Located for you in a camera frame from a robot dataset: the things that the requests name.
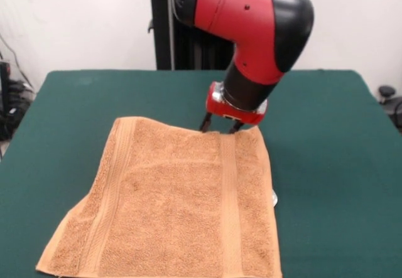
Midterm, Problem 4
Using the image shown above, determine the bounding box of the black cable bundle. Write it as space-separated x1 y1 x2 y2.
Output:
8 80 36 115

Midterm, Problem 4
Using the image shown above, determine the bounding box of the grey wall cable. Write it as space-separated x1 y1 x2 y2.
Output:
0 35 32 87

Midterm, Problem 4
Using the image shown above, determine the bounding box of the orange terry towel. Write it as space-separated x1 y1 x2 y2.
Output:
35 117 283 278

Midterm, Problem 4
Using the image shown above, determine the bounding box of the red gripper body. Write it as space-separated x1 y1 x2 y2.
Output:
205 81 269 126

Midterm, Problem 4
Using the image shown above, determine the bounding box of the black round knob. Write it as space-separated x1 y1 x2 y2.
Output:
378 85 397 104

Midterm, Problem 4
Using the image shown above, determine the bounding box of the black electronics box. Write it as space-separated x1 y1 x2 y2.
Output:
0 60 12 141

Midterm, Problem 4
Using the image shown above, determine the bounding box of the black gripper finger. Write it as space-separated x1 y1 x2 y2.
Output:
227 120 244 134
199 112 214 134

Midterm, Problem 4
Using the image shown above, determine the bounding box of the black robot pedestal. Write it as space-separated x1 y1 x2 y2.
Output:
137 0 273 71

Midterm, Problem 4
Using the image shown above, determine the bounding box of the dark green table cloth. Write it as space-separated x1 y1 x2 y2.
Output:
0 69 402 278

